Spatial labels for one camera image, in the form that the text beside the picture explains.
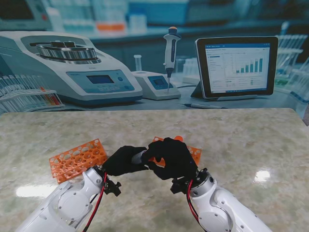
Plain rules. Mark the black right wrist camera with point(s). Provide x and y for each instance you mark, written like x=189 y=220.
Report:
x=178 y=186

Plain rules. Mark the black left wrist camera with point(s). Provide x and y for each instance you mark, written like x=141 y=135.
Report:
x=113 y=188

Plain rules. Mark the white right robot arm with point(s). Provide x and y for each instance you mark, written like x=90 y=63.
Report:
x=224 y=205

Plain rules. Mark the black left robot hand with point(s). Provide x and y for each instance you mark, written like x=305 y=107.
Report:
x=120 y=163

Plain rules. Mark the printed laboratory backdrop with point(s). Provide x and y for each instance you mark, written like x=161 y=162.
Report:
x=154 y=48

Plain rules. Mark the orange tube cap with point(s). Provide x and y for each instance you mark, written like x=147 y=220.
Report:
x=179 y=137

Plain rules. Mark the clear plastic test tube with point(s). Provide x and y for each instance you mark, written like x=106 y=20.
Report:
x=138 y=157

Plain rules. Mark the orange test tube rack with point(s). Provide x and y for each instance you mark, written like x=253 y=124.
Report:
x=195 y=153
x=74 y=159

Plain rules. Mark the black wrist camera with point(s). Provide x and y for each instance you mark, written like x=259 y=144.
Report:
x=178 y=186
x=113 y=188

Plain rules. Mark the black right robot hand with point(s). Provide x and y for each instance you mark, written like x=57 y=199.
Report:
x=173 y=159

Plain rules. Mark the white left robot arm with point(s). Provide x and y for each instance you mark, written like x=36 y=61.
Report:
x=65 y=203

